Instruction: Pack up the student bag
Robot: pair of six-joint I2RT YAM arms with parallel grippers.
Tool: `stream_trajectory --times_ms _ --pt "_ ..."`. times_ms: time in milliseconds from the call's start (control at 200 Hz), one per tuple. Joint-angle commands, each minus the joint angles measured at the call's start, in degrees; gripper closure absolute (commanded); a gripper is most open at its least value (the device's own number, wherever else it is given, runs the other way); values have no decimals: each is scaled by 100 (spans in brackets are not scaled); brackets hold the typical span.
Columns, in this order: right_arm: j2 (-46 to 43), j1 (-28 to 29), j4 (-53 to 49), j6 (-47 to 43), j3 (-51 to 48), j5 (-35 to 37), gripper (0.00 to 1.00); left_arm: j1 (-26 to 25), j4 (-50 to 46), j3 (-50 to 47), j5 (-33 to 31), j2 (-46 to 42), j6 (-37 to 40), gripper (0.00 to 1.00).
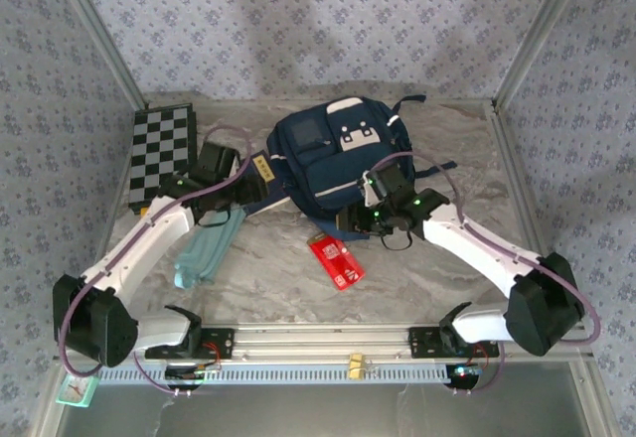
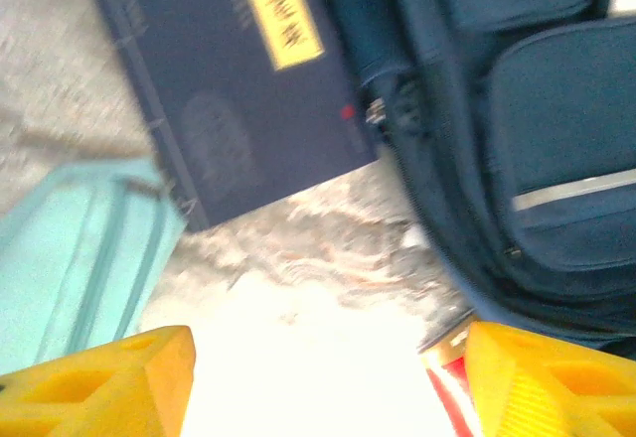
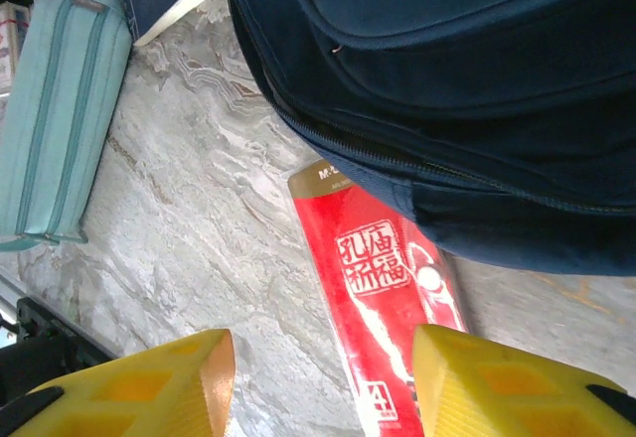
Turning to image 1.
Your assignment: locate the blue book with yellow label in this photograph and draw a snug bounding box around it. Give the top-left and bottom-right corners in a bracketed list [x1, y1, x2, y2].
[237, 151, 294, 219]

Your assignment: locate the navy blue student backpack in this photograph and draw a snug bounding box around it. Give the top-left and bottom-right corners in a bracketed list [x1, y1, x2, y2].
[247, 93, 458, 243]

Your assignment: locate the red packet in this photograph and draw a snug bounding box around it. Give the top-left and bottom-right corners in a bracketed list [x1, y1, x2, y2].
[307, 230, 367, 292]

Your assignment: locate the black grey chessboard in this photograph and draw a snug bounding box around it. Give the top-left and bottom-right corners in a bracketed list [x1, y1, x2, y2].
[127, 102, 198, 216]

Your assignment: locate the small circuit board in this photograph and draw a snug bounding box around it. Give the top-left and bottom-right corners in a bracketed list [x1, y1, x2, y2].
[165, 362, 224, 384]
[449, 364, 486, 384]

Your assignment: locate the green square clock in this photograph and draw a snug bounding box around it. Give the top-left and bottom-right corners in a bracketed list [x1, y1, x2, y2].
[54, 374, 99, 408]

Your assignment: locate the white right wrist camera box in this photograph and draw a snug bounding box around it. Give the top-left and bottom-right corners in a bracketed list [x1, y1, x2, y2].
[361, 178, 380, 209]

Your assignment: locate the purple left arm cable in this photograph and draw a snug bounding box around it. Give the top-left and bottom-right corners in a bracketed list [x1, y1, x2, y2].
[58, 123, 255, 398]

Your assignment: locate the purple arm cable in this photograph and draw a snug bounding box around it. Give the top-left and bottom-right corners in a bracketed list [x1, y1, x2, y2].
[370, 151, 602, 398]
[58, 123, 255, 398]

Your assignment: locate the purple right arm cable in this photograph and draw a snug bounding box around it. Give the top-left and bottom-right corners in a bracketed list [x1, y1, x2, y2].
[370, 151, 602, 398]

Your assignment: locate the aluminium side rail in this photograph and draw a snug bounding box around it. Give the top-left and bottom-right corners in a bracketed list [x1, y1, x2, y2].
[489, 101, 587, 327]
[74, 158, 136, 325]

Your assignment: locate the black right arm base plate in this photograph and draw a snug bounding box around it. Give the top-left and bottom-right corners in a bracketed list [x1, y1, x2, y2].
[407, 326, 500, 362]

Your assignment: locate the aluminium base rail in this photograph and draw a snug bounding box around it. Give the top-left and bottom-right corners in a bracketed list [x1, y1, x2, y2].
[54, 322, 595, 364]

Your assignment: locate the aluminium corner post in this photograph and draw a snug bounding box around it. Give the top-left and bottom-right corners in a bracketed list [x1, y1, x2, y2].
[491, 0, 592, 110]
[47, 0, 149, 110]

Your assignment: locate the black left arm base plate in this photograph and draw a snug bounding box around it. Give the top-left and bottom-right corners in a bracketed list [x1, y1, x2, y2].
[144, 327, 236, 361]

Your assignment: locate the grey slotted cable duct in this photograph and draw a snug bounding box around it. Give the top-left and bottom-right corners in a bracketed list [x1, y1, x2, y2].
[96, 363, 451, 386]

